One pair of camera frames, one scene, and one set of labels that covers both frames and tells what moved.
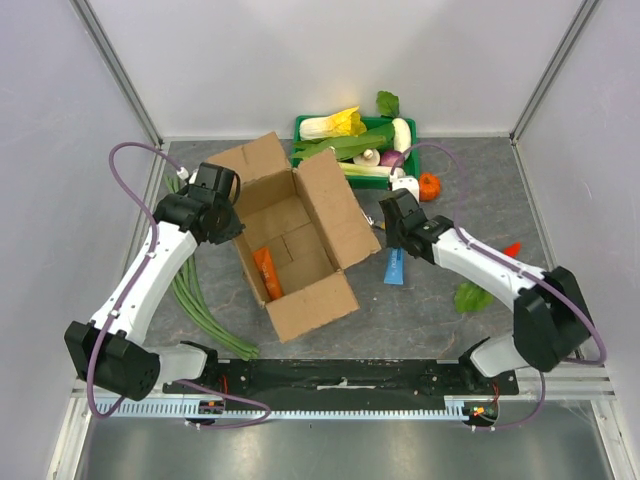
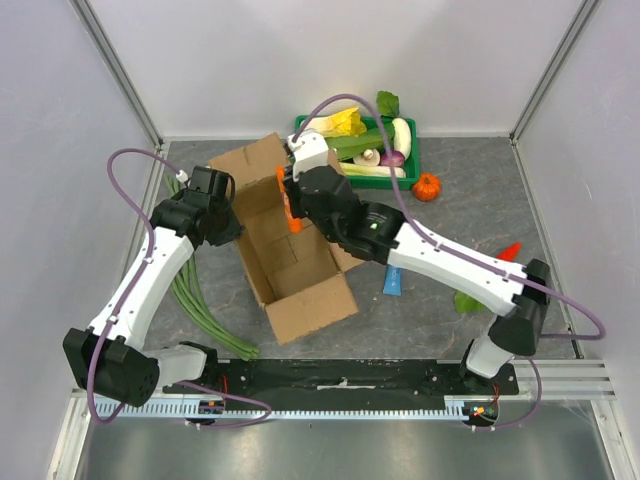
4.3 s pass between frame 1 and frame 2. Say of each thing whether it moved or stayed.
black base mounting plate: stayed
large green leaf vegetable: stayed
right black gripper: moved
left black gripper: stayed
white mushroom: stayed
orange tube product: moved
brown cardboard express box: stayed
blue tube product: moved
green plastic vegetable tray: stayed
